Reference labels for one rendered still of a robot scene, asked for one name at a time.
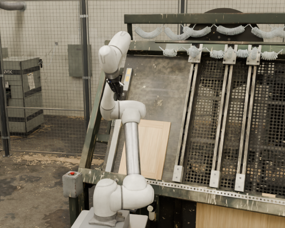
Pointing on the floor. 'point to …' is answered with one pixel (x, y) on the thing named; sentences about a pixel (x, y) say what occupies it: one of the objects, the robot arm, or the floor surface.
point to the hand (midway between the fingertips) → (118, 95)
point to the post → (73, 209)
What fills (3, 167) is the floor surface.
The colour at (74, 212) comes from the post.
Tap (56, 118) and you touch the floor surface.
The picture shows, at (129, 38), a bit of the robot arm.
